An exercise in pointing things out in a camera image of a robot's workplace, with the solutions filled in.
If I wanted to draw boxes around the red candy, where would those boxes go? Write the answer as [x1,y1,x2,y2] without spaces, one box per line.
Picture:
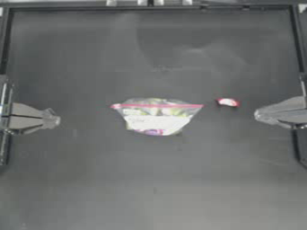
[216,97,242,109]

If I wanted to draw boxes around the black metal frame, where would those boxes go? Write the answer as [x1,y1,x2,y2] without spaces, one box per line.
[0,1,307,75]

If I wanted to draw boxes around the clear bag with pink zip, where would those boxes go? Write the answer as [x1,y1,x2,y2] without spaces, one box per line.
[109,97,206,137]

